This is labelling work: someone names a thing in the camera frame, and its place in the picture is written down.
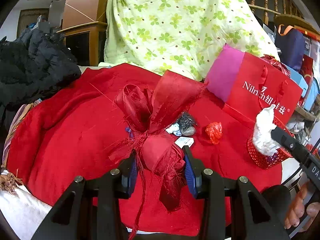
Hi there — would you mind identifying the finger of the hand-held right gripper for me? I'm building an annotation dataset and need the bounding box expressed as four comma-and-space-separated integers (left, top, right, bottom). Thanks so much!
271, 126, 313, 165

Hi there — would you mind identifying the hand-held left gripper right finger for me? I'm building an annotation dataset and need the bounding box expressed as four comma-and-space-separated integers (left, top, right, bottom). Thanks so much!
182, 146, 290, 240

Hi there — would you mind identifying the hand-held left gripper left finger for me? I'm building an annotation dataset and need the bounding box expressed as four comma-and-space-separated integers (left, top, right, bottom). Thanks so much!
31, 152, 138, 240

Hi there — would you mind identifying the red mesh basket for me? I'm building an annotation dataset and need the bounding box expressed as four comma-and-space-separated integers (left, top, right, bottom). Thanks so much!
247, 120, 295, 170

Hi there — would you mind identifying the red satin ribbon bow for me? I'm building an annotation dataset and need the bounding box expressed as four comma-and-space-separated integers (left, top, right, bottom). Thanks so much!
109, 70, 207, 233

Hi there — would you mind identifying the person's right hand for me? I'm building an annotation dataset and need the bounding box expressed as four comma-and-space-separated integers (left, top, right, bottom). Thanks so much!
284, 181, 320, 232

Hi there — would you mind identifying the white paper card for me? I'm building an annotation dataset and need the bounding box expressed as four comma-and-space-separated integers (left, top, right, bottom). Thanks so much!
174, 137, 195, 148

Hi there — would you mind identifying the grey crumpled lump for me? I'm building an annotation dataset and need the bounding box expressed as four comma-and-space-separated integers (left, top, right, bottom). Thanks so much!
180, 126, 197, 137

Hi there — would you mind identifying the red crumpled plastic bag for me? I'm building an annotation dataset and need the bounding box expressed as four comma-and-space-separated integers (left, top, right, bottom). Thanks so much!
205, 122, 223, 145

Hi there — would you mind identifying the black round object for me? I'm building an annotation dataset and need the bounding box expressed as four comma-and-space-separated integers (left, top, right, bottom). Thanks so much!
261, 185, 292, 230

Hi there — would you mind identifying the black crumpled wad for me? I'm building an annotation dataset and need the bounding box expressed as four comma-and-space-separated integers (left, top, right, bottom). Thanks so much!
177, 112, 197, 130

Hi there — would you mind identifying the light blue box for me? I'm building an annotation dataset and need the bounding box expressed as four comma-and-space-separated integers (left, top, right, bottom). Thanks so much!
285, 65, 309, 92

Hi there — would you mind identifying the red fleece blanket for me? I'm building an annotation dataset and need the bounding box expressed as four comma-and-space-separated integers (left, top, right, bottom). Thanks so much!
6, 64, 304, 238

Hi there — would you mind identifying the red paper gift bag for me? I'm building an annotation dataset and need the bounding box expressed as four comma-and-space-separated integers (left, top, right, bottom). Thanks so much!
222, 52, 303, 130

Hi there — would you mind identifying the red shiny foil wrapping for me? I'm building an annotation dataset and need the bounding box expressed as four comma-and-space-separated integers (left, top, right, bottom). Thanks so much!
260, 54, 292, 78

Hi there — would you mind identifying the magenta cushion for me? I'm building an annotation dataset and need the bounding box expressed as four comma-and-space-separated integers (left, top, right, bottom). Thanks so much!
205, 44, 244, 103

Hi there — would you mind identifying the white cloth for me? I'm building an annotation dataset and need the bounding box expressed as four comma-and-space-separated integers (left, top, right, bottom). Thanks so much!
0, 184, 52, 240

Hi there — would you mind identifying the striped cloth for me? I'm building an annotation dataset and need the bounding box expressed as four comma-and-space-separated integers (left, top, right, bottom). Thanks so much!
3, 100, 43, 168

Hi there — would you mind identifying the green clover print blanket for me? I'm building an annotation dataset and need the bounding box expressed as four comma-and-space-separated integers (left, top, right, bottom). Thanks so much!
104, 0, 280, 82

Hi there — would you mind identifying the black padded jacket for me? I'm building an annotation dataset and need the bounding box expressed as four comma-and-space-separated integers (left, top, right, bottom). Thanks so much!
0, 29, 82, 108

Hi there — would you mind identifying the wooden cabinet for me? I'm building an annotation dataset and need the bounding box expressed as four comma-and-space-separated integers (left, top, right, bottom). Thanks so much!
56, 0, 118, 67

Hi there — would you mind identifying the navy bag orange handle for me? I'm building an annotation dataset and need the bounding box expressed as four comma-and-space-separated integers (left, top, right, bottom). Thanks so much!
275, 24, 307, 72

